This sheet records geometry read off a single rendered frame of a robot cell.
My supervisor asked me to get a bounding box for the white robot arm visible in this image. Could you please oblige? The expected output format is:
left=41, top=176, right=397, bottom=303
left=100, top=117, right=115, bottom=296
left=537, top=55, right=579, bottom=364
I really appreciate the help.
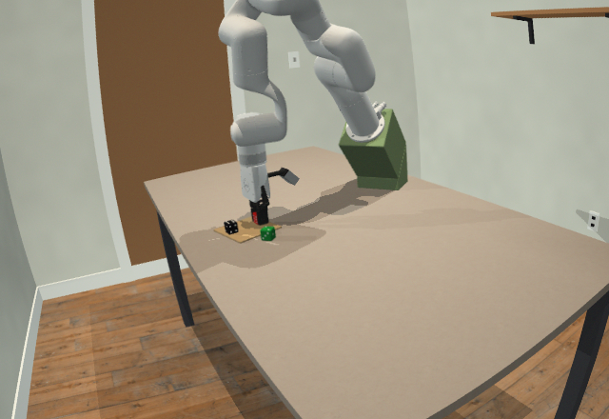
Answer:
left=219, top=0, right=387, bottom=165

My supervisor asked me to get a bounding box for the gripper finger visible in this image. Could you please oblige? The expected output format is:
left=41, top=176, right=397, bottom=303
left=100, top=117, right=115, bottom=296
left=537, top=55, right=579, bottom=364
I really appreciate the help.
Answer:
left=249, top=200, right=257, bottom=222
left=256, top=186, right=269, bottom=226

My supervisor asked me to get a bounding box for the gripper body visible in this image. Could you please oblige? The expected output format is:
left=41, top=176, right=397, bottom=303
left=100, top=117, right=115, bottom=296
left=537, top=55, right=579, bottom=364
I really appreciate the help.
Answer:
left=240, top=161, right=270, bottom=203

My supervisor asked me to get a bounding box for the black die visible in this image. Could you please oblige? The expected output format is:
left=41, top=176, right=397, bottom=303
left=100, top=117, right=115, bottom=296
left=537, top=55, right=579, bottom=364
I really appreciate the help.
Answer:
left=224, top=220, right=238, bottom=234

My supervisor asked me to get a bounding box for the green die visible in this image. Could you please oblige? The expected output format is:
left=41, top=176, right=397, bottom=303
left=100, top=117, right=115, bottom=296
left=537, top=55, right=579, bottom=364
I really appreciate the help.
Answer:
left=260, top=226, right=276, bottom=241

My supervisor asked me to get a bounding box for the tan flat mat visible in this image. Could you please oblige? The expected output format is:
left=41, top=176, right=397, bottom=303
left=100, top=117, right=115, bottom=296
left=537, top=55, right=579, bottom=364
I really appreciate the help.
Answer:
left=213, top=216, right=281, bottom=244

